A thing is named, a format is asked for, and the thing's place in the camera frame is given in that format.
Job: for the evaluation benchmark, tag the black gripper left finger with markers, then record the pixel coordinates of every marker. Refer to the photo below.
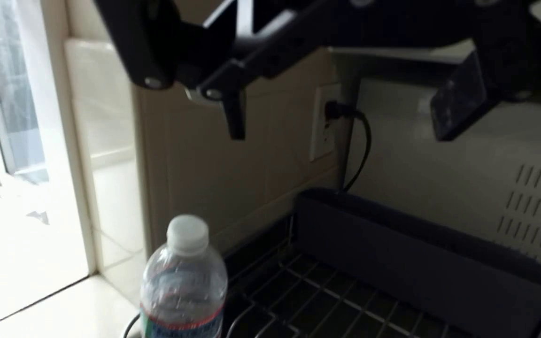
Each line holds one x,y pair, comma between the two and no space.
150,43

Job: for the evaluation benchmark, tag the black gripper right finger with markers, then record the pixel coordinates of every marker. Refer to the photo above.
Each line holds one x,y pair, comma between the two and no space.
469,94

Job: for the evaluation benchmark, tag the clear plastic water bottle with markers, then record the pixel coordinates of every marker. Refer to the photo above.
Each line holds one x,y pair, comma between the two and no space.
182,288

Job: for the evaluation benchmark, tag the dark grey rack tray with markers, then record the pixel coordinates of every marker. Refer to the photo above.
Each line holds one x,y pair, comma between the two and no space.
420,256

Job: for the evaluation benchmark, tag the white vented appliance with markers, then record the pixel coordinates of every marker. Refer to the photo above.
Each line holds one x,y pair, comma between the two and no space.
501,162

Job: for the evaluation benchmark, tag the white wall outlet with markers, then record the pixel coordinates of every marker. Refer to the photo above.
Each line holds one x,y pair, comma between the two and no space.
321,132

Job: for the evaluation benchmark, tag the white window frame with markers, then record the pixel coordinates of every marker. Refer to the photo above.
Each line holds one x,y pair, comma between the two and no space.
0,94

